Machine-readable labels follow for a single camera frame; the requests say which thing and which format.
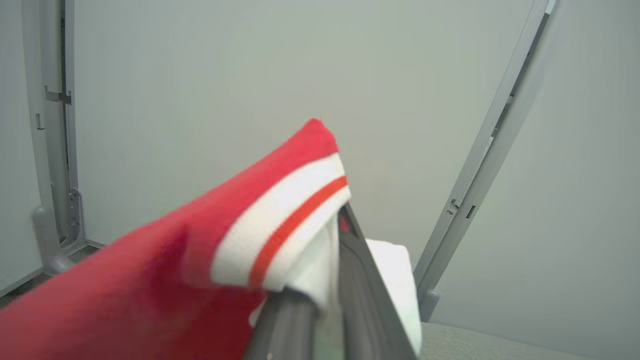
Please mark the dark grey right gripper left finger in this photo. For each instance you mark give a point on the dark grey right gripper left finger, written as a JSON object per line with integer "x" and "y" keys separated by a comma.
{"x": 285, "y": 330}

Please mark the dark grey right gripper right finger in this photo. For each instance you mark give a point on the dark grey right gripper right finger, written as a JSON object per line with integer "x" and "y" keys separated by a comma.
{"x": 362, "y": 300}

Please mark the red garment with white stripes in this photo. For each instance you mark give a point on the red garment with white stripes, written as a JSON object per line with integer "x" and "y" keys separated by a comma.
{"x": 150, "y": 280}

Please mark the grey partition frame post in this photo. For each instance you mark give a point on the grey partition frame post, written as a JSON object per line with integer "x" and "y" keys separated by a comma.
{"x": 480, "y": 170}
{"x": 52, "y": 150}

